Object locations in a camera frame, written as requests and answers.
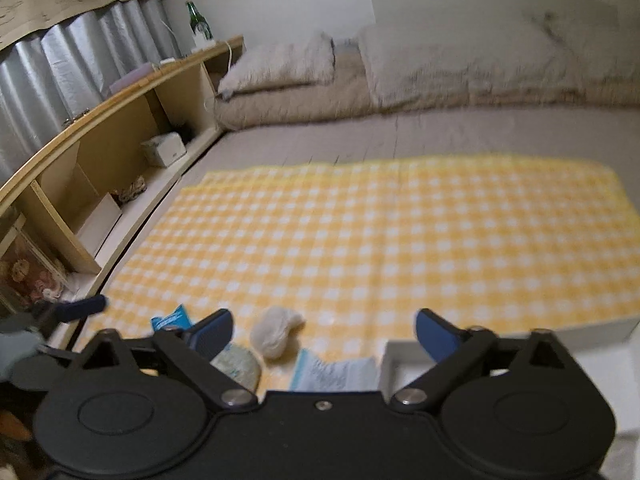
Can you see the green glass bottle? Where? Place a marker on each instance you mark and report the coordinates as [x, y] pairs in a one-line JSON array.
[[196, 17]]

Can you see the blue and white sachet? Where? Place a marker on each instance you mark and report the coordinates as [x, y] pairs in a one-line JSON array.
[[332, 372]]

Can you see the white shallow box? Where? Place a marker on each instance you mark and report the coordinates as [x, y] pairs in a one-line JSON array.
[[550, 332]]

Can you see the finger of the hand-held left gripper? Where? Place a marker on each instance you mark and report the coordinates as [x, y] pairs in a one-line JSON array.
[[80, 307]]

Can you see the bag with teal accessory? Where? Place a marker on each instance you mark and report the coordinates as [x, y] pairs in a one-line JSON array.
[[237, 364]]

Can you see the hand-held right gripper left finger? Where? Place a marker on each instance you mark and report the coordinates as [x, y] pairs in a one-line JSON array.
[[215, 332]]

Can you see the white charger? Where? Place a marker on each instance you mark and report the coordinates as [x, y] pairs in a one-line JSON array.
[[202, 42]]

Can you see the grey bed sheet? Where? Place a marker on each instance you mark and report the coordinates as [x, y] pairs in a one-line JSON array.
[[400, 137]]

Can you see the yellow checkered mat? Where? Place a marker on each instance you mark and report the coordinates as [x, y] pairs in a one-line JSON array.
[[375, 240]]

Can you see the pink flat box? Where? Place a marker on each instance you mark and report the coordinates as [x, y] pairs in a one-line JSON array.
[[130, 78]]

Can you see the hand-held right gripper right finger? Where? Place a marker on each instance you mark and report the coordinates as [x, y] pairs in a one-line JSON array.
[[439, 335]]

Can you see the white box in shelf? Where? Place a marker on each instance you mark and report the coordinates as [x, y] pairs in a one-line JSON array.
[[100, 222]]

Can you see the silver curtain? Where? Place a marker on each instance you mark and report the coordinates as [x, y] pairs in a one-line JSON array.
[[75, 65]]

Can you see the fuzzy beige pillow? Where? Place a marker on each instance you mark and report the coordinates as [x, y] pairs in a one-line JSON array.
[[282, 65]]

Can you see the small blue packet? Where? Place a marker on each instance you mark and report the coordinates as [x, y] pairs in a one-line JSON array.
[[170, 319]]

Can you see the white tissue box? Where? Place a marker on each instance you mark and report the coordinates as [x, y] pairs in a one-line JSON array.
[[165, 149]]

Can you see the beige quilted duvet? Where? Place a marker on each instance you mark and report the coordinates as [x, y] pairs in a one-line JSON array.
[[460, 60]]

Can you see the white fluffy puff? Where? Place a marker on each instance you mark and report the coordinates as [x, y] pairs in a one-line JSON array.
[[277, 331]]

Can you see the wooden shelf unit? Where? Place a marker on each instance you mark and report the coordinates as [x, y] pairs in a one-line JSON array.
[[125, 97]]

